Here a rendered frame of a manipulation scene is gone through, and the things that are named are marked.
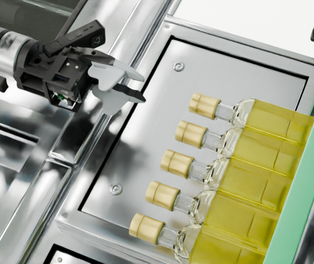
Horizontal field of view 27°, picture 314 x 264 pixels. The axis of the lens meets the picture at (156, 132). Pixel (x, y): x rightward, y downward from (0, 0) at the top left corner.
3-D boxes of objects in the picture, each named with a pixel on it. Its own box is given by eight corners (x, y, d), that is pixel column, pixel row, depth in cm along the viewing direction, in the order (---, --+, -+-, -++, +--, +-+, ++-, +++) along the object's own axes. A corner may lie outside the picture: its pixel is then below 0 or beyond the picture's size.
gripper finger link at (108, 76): (132, 102, 103) (83, 93, 107) (147, 75, 106) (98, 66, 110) (127, 90, 101) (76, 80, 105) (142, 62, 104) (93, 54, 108)
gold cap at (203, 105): (220, 108, 108) (195, 99, 109) (222, 95, 105) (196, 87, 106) (213, 124, 106) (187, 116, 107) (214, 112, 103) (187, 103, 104)
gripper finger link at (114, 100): (131, 130, 111) (82, 107, 111) (145, 103, 113) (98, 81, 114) (134, 122, 108) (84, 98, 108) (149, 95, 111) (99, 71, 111)
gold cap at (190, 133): (208, 135, 105) (182, 127, 106) (208, 123, 102) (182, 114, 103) (200, 153, 103) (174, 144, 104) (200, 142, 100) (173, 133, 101)
